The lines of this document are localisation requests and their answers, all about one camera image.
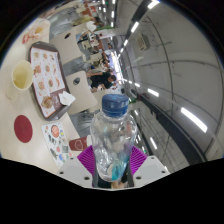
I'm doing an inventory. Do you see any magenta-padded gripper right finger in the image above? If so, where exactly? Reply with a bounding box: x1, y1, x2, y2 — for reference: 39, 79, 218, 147
128, 146, 171, 188

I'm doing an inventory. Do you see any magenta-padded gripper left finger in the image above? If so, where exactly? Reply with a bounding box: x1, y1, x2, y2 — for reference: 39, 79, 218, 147
56, 144, 98, 189

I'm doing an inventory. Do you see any clear water bottle blue cap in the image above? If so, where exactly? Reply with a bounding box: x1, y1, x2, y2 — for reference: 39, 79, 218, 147
89, 93, 138, 183

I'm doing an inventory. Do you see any colourful printed flyer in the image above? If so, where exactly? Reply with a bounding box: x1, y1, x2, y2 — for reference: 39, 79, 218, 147
40, 121, 75, 168

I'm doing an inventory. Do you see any crumpled white napkin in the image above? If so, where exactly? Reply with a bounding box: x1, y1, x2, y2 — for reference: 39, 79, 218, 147
58, 90, 77, 107

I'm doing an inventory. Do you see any flat round red coaster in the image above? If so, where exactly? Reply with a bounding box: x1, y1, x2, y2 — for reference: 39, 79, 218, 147
13, 114, 34, 144

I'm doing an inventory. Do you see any group of ceiling lights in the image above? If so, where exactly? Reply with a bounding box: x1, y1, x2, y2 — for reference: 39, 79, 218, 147
99, 0, 209, 151

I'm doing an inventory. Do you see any person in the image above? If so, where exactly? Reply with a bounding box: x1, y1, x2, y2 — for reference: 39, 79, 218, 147
71, 14, 91, 27
87, 71, 118, 91
84, 20, 98, 33

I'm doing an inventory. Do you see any printed paper tray liner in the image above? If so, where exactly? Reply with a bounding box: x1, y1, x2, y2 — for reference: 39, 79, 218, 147
30, 46, 66, 118

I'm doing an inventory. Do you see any cream paper cup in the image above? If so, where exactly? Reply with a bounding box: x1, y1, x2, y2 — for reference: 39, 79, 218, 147
5, 59, 35, 101

